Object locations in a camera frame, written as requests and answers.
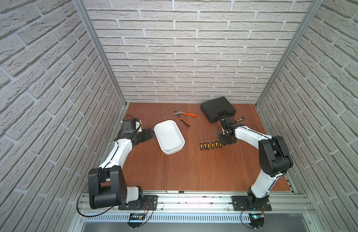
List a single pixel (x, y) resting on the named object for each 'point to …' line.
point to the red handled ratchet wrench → (242, 118)
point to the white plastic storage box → (169, 137)
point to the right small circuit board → (257, 220)
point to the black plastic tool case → (214, 109)
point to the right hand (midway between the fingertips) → (226, 140)
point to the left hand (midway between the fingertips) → (149, 131)
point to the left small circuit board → (136, 219)
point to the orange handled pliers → (177, 112)
